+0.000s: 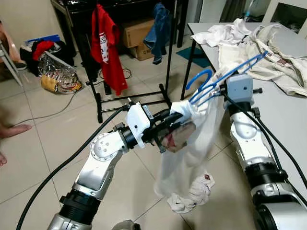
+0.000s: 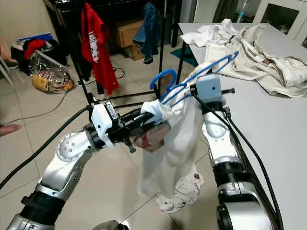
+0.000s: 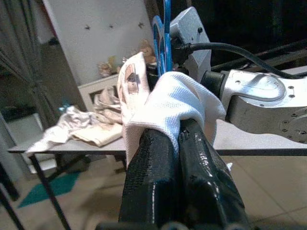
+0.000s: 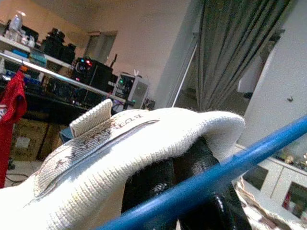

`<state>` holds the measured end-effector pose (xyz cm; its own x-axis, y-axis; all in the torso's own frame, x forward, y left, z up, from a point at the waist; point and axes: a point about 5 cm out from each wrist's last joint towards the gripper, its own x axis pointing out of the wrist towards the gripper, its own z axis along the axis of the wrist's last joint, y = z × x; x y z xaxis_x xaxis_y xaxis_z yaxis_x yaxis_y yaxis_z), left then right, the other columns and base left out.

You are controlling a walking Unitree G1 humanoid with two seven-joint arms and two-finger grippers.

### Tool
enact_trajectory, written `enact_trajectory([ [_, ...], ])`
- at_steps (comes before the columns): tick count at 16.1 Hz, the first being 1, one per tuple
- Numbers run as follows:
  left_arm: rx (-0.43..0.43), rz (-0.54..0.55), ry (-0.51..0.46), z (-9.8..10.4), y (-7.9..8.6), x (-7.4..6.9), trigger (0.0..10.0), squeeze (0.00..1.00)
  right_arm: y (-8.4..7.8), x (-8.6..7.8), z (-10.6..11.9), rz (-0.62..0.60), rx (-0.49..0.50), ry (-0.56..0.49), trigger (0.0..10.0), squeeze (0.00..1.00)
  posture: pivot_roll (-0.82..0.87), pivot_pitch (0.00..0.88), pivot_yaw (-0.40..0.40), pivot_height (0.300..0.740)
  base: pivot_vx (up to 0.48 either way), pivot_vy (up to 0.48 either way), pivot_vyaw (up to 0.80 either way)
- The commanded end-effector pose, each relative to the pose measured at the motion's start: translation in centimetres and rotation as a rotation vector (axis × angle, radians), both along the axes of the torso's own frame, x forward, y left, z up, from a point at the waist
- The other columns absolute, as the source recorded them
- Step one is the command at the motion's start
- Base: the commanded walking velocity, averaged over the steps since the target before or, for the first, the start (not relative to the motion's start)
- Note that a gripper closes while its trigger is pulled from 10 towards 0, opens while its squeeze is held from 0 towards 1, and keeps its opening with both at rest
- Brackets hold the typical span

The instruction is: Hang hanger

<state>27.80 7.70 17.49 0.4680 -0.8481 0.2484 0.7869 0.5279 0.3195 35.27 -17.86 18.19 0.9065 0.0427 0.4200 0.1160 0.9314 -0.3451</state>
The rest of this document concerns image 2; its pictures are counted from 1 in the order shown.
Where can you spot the clear plastic snack bag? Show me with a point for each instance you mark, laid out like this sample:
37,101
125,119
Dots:
52,76

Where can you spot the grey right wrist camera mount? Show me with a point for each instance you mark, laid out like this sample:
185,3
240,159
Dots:
208,87

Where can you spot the cardboard box with black print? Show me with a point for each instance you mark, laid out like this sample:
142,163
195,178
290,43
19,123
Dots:
135,51

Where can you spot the large cardboard box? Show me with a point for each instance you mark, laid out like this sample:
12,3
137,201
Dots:
127,32

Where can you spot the blue denim skirt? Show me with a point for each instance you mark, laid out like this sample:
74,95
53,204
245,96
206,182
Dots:
151,33

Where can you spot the grey curtain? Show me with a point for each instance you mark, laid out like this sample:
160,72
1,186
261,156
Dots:
225,9

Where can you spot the black fabric bag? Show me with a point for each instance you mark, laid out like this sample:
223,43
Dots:
55,48

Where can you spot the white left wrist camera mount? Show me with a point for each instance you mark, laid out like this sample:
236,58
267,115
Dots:
100,122

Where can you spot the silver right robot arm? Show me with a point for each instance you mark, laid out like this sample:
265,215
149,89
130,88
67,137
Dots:
216,139

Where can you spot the white printed sweatshirt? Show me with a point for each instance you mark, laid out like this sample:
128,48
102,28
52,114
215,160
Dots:
172,148

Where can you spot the dark robot foot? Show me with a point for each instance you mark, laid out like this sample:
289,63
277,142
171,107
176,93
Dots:
115,225

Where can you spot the white chair leg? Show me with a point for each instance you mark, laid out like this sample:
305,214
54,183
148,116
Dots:
5,72

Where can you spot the bare person foot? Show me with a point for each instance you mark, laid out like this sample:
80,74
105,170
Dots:
9,129

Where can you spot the red crumpled cloth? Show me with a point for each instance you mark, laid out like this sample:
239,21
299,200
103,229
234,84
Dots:
34,46

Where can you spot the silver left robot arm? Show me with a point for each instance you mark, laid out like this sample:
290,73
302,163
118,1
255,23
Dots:
67,167

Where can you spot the black clothes rack stand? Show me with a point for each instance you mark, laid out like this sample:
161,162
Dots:
91,106

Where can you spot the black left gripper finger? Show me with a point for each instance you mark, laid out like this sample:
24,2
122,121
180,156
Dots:
141,116
144,132

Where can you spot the black glossy desk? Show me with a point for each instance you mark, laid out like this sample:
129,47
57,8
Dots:
72,12

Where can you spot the blue flat box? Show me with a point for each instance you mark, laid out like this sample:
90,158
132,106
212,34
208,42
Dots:
34,37

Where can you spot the white hooded jacket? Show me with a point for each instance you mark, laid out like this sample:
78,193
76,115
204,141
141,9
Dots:
211,34

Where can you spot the white glass-door cabinet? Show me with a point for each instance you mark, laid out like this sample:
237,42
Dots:
261,9

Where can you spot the teal floor mat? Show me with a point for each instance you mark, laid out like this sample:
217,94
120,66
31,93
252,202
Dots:
184,56

